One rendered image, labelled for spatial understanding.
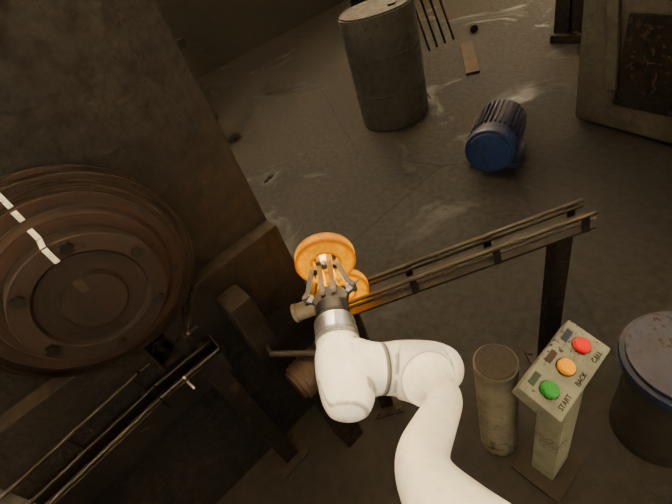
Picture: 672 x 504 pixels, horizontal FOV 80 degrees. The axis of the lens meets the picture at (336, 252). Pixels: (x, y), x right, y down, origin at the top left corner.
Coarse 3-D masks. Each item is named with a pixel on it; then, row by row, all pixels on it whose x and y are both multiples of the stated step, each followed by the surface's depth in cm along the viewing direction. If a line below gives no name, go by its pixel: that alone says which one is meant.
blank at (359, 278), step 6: (354, 270) 116; (348, 276) 114; (354, 276) 114; (360, 276) 115; (342, 282) 115; (360, 282) 116; (366, 282) 117; (318, 288) 117; (360, 288) 118; (366, 288) 118; (354, 294) 119; (360, 294) 119; (348, 300) 120
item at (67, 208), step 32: (64, 192) 76; (96, 192) 79; (0, 224) 71; (32, 224) 73; (64, 224) 75; (96, 224) 79; (128, 224) 83; (160, 224) 89; (0, 256) 71; (160, 256) 90; (0, 288) 72; (0, 320) 74; (160, 320) 98; (0, 352) 78; (32, 352) 80
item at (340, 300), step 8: (328, 288) 90; (336, 288) 90; (320, 296) 89; (328, 296) 85; (336, 296) 85; (344, 296) 87; (312, 304) 89; (320, 304) 85; (328, 304) 84; (336, 304) 83; (344, 304) 84; (320, 312) 84
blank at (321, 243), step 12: (312, 240) 96; (324, 240) 95; (336, 240) 96; (348, 240) 99; (300, 252) 96; (312, 252) 97; (324, 252) 97; (336, 252) 98; (348, 252) 98; (300, 264) 99; (312, 264) 100; (348, 264) 101; (336, 276) 103
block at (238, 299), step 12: (240, 288) 119; (216, 300) 118; (228, 300) 116; (240, 300) 115; (252, 300) 116; (228, 312) 113; (240, 312) 114; (252, 312) 117; (240, 324) 116; (252, 324) 119; (264, 324) 122; (252, 336) 121; (264, 336) 124; (252, 348) 127; (264, 348) 126
